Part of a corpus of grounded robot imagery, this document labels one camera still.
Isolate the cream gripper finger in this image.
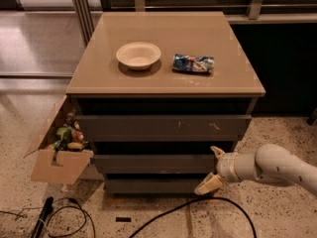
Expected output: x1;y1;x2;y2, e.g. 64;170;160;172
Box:
210;146;225;160
194;173;224;195

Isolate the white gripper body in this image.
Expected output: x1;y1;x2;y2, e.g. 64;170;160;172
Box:
216;153;239;182

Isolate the grey drawer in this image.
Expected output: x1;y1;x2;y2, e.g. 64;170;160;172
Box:
77;115;252;142
94;155;215;174
105;178;201;194

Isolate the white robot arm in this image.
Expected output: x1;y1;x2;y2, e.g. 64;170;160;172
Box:
194;144;317;195

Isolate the grey bottom drawer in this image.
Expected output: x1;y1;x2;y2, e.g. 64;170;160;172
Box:
105;178;201;194

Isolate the grey drawer cabinet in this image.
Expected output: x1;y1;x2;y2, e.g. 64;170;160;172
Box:
66;12;265;181

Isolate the grey top drawer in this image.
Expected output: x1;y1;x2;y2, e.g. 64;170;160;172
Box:
77;115;252;142

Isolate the blue crumpled snack bag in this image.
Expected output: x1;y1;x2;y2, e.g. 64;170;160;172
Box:
172;54;214;73

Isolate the white paper bowl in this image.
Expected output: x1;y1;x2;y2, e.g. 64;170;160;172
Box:
116;42;161;70

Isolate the red toy item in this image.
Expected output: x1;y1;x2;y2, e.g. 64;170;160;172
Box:
71;130;83;143

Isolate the yellow toy banana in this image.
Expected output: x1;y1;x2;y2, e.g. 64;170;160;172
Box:
67;142;85;151

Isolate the cardboard box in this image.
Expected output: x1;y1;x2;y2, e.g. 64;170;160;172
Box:
25;96;93;184

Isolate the green toy item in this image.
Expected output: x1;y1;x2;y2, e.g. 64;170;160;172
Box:
56;127;71;142

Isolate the black stick tool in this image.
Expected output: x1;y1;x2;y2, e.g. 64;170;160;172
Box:
30;196;53;238

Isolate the thick black floor cable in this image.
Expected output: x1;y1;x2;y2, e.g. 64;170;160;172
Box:
128;196;258;238

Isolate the thin black looped cable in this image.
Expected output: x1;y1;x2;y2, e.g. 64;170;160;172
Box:
0;196;97;238

